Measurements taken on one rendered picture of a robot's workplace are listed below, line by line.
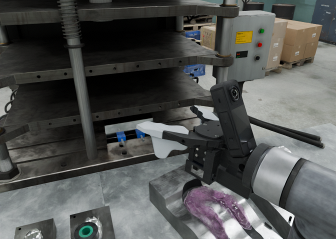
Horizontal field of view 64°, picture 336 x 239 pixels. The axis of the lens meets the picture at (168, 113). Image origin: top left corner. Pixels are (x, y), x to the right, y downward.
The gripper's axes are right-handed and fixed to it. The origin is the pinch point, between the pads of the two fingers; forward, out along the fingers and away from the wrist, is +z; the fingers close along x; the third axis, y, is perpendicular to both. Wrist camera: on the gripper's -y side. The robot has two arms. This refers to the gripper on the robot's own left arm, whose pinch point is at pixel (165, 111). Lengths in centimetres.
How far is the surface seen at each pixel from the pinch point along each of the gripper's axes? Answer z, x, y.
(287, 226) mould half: -17, 53, 52
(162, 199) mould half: 23, 30, 53
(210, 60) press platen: 47, 85, 7
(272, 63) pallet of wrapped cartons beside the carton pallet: 148, 441, 64
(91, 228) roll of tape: 31, 2, 55
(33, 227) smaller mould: 50, -10, 61
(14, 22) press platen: 95, 7, -5
